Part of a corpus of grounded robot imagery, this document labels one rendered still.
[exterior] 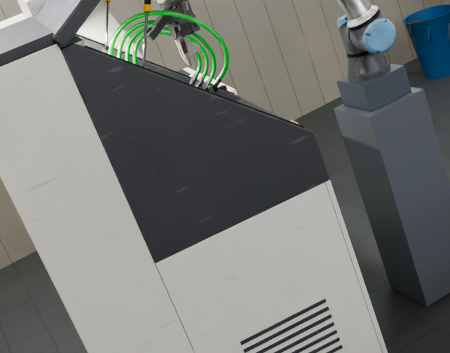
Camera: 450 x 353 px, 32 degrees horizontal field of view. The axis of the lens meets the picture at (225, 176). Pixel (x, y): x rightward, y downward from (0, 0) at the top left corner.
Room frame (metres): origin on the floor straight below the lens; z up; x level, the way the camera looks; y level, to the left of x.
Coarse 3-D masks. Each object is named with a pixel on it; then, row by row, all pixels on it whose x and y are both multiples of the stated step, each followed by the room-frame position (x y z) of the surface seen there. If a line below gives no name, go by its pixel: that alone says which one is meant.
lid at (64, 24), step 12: (48, 0) 2.70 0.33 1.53; (60, 0) 2.42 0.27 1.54; (72, 0) 2.20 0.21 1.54; (84, 0) 2.06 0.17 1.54; (96, 0) 2.07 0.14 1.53; (48, 12) 2.48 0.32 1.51; (60, 12) 2.24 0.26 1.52; (72, 12) 2.06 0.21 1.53; (84, 12) 2.06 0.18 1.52; (48, 24) 2.29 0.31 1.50; (60, 24) 2.09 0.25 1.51; (72, 24) 2.05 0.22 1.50; (60, 36) 2.04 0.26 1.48; (72, 36) 2.05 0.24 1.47
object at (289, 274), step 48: (240, 240) 2.11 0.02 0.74; (288, 240) 2.14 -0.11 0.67; (336, 240) 2.17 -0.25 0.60; (192, 288) 2.08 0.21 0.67; (240, 288) 2.10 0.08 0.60; (288, 288) 2.13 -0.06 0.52; (336, 288) 2.16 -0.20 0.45; (192, 336) 2.07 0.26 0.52; (240, 336) 2.09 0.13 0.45; (288, 336) 2.11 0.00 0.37; (336, 336) 2.15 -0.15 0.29
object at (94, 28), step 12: (24, 0) 2.92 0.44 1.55; (36, 0) 2.76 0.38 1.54; (24, 12) 3.26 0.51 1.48; (36, 12) 2.75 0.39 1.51; (96, 12) 2.79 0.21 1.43; (84, 24) 2.78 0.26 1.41; (96, 24) 2.79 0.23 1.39; (84, 36) 2.78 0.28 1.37; (96, 36) 2.78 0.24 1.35; (108, 36) 2.79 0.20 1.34; (120, 36) 2.80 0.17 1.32; (132, 48) 2.80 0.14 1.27
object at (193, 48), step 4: (184, 40) 2.46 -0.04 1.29; (188, 40) 2.46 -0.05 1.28; (188, 44) 2.46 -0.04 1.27; (192, 44) 2.46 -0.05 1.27; (196, 44) 2.46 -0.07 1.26; (180, 48) 2.46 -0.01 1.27; (188, 48) 2.46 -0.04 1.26; (192, 48) 2.46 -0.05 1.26; (196, 48) 2.46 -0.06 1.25; (188, 52) 2.45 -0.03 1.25; (192, 52) 2.46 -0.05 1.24; (196, 52) 2.46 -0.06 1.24; (184, 56) 2.45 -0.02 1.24; (188, 56) 2.45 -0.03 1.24; (184, 60) 2.47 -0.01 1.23; (188, 60) 2.46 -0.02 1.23
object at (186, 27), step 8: (176, 0) 2.45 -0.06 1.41; (184, 0) 2.47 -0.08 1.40; (176, 8) 2.48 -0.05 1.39; (184, 8) 2.47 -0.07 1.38; (192, 16) 2.45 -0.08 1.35; (168, 24) 2.47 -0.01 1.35; (176, 24) 2.45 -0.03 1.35; (184, 24) 2.46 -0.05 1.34; (192, 24) 2.46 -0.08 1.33; (184, 32) 2.46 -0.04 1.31; (192, 32) 2.46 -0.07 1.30
